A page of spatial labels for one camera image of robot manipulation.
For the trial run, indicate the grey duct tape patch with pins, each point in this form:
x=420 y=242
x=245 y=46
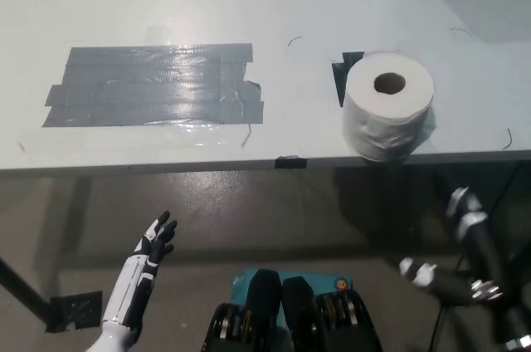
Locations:
x=145 y=86

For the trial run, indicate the black teal robot body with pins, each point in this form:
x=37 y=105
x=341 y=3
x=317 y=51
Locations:
x=298 y=319

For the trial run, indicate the small clear tape piece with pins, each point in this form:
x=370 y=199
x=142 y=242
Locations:
x=157 y=33

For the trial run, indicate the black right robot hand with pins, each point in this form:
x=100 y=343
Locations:
x=483 y=269

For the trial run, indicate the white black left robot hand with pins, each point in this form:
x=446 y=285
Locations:
x=132 y=285

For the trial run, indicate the black table leg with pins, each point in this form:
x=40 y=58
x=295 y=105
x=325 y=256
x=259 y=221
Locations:
x=22 y=287

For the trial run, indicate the white toilet paper roll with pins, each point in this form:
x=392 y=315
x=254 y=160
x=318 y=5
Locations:
x=386 y=119

